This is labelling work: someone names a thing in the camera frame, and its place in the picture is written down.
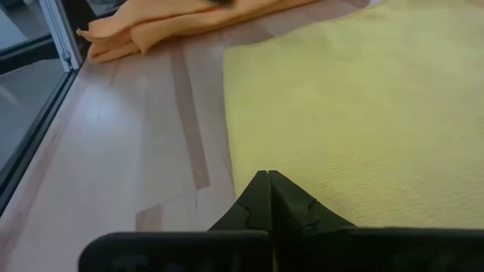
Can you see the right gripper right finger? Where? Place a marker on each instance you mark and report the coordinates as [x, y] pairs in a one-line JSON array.
[[295, 211]]

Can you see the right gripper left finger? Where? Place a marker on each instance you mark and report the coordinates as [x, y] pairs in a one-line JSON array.
[[249, 211]]

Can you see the yellow microfiber towel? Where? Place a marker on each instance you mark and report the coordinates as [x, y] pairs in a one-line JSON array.
[[359, 113]]

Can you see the orange microfiber towel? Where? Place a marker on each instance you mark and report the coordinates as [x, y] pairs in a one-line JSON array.
[[170, 22]]

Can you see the silver aluminium post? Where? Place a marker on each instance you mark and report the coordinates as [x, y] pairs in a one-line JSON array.
[[60, 34]]

